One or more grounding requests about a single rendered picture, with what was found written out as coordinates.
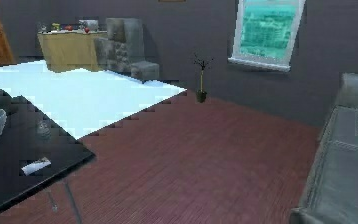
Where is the thin house plant in pot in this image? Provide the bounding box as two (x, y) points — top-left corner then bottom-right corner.
(192, 53), (215, 104)

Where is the grey armchair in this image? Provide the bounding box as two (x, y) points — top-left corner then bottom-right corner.
(93, 17), (161, 83)

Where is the white framed window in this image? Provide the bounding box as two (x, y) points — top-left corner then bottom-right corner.
(227, 0), (307, 73)

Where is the grey box on cabinet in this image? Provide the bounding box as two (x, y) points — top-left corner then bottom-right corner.
(79, 19), (100, 32)

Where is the tan wooden cabinet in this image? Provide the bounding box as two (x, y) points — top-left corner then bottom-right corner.
(37, 30), (109, 73)

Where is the small clear glass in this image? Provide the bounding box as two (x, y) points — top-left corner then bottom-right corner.
(36, 120), (52, 140)

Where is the black table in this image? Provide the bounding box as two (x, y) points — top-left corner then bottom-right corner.
(0, 84), (97, 224)

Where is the grey sofa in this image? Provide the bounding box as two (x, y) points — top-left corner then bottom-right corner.
(288, 72), (358, 224)

